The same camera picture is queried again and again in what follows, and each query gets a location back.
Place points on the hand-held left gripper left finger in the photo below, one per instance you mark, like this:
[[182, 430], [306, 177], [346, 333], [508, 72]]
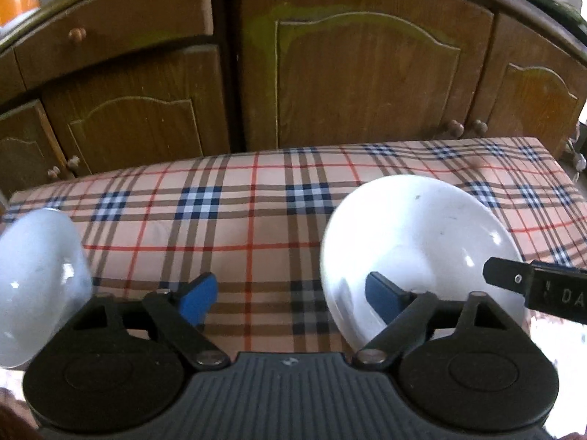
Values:
[[199, 298]]

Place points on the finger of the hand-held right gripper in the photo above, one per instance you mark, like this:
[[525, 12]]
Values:
[[506, 274]]

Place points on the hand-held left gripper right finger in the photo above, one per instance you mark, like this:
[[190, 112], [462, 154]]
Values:
[[383, 298]]

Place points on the wide plain white bowl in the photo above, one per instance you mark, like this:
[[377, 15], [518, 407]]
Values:
[[412, 229]]

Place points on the blue patterned white bowl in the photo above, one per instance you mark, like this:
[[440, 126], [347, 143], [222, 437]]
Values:
[[36, 284]]

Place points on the plaid tablecloth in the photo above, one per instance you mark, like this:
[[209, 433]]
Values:
[[252, 220]]

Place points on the long wooden kitchen cabinet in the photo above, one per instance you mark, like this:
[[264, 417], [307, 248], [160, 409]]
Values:
[[357, 78]]

